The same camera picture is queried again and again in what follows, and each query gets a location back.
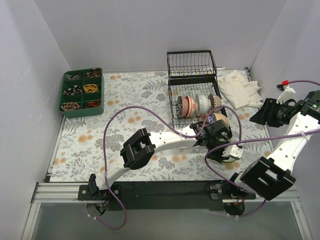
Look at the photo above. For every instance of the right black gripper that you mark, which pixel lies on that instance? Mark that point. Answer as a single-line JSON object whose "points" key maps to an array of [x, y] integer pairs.
{"points": [[267, 113]]}

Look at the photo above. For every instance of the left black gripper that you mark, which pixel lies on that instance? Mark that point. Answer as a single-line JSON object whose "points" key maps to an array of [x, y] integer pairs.
{"points": [[217, 154]]}

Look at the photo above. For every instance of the cream white bowl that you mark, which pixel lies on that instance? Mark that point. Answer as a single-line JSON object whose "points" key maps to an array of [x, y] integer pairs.
{"points": [[222, 118]]}

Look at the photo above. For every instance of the mint green bowl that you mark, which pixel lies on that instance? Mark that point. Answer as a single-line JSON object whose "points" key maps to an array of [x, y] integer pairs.
{"points": [[228, 159]]}

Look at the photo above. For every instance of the brown patterned bowl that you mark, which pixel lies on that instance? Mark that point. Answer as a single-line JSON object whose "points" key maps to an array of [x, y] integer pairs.
{"points": [[215, 101]]}

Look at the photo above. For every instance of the plain white bowl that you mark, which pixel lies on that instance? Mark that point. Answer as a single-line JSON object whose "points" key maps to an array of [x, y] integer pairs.
{"points": [[203, 104]]}

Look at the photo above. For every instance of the red floral bowl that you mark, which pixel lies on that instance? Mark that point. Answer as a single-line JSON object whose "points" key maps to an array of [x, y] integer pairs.
{"points": [[191, 106]]}

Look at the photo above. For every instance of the black wire dish rack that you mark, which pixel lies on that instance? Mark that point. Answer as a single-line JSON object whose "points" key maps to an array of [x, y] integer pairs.
{"points": [[190, 73]]}

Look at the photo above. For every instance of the grey leaf patterned bowl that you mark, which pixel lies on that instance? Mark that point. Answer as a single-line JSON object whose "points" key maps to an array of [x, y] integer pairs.
{"points": [[181, 107]]}

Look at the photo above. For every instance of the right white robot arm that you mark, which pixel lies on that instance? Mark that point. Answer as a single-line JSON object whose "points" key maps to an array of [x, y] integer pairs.
{"points": [[272, 175]]}

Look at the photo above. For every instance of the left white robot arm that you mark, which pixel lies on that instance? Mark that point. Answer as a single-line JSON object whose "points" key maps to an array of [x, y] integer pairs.
{"points": [[142, 145]]}

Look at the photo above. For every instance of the white folded cloth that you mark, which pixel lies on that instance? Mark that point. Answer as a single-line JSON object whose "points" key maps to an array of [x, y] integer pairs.
{"points": [[239, 91]]}

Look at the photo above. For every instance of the floral table mat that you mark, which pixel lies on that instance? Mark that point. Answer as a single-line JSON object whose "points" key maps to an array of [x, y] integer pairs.
{"points": [[136, 100]]}

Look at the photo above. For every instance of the green compartment tray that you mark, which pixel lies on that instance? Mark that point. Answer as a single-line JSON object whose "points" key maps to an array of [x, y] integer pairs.
{"points": [[82, 93]]}

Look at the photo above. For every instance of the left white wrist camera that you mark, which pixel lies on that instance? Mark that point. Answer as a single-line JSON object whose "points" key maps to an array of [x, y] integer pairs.
{"points": [[233, 151]]}

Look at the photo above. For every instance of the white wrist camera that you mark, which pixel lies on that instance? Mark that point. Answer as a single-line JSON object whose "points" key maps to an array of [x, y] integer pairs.
{"points": [[233, 151], [287, 92]]}

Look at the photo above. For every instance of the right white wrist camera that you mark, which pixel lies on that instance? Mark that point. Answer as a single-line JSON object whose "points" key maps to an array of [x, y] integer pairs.
{"points": [[287, 92]]}

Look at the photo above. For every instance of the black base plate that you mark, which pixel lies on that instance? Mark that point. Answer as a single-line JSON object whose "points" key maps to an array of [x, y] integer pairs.
{"points": [[164, 195]]}

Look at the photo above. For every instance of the aluminium frame rail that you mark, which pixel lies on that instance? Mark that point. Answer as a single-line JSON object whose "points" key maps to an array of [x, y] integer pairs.
{"points": [[67, 192]]}

